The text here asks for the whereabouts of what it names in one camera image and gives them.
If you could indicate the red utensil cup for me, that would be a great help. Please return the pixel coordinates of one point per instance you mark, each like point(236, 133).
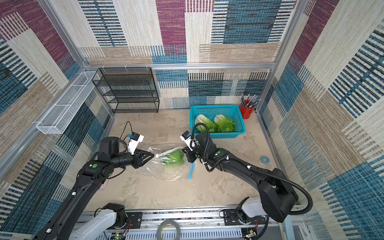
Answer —
point(246, 110)

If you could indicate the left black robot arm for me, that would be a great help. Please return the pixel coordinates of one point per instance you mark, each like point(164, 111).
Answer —
point(113, 153)

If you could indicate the clear pink-zip lettuce bag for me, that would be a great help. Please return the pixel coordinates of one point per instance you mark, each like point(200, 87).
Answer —
point(162, 150)

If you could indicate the grey tape roll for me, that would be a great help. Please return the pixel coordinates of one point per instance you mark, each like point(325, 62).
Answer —
point(168, 229)

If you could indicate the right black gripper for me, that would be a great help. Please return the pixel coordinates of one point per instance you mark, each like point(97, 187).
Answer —
point(193, 154)

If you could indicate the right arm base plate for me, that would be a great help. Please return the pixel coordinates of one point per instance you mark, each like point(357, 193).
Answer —
point(233, 217)

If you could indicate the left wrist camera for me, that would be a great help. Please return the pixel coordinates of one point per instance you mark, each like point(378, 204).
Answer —
point(135, 139)

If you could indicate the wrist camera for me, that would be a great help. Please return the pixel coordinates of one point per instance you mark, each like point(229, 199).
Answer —
point(135, 139)
point(186, 137)

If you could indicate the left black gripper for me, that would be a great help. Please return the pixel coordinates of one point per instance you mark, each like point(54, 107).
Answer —
point(139, 155)

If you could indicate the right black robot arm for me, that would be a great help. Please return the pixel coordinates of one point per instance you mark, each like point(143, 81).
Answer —
point(278, 196)

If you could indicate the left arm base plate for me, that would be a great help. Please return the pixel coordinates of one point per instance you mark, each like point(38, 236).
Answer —
point(128, 220)

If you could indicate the clear blue-zip bag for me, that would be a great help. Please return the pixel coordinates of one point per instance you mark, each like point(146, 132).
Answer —
point(155, 169)

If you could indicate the black wire shelf rack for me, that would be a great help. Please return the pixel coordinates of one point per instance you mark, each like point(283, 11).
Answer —
point(128, 90)

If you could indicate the metal utensils in cup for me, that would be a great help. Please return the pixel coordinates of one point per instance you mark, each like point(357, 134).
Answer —
point(253, 98)

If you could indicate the teal plastic basket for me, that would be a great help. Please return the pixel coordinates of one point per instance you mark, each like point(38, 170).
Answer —
point(210, 111)

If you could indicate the blue tape roll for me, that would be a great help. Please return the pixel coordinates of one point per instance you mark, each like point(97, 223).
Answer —
point(265, 160)

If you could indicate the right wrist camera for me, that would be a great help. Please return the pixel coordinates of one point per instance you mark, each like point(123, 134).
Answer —
point(186, 137)

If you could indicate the white mesh wall basket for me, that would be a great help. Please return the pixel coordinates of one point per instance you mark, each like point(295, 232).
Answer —
point(58, 118)

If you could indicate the chinese cabbage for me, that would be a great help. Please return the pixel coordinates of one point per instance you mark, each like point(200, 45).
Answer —
point(225, 124)
point(202, 119)

